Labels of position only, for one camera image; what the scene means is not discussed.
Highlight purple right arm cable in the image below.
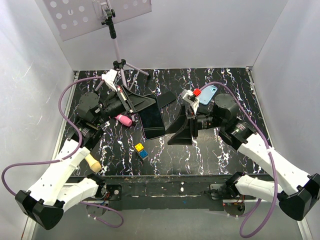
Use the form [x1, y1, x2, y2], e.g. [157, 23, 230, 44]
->
[199, 81, 279, 238]

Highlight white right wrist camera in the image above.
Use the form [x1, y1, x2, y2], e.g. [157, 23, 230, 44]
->
[180, 89, 200, 114]

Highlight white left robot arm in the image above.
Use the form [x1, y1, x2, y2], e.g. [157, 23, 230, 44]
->
[15, 85, 156, 230]

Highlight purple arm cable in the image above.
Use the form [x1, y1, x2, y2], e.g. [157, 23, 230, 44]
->
[199, 81, 279, 238]
[1, 76, 125, 228]

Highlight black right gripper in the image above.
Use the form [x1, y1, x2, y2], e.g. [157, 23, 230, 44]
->
[165, 103, 225, 146]

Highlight light blue phone case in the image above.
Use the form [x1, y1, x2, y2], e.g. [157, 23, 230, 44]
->
[198, 85, 218, 106]

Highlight wooden handled tool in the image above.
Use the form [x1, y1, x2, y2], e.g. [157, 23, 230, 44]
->
[84, 154, 102, 173]

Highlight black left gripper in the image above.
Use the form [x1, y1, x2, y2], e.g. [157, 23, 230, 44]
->
[93, 84, 156, 127]

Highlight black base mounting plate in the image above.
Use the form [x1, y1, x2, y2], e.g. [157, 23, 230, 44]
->
[77, 174, 248, 213]

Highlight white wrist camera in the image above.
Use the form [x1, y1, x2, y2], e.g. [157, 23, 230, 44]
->
[180, 89, 200, 114]
[101, 69, 118, 91]

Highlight lilac music stand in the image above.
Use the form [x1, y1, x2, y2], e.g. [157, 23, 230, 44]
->
[43, 0, 152, 87]

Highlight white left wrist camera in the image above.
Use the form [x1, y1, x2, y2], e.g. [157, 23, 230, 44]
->
[101, 69, 118, 91]

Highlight pink cylindrical stick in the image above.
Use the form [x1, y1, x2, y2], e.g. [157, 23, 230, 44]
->
[115, 114, 133, 127]

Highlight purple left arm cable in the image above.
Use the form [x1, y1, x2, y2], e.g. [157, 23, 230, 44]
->
[1, 76, 125, 228]

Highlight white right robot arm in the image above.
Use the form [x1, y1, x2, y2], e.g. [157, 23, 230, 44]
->
[166, 90, 320, 221]

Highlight orange and blue toy blocks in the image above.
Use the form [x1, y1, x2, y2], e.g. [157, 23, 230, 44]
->
[134, 143, 149, 160]

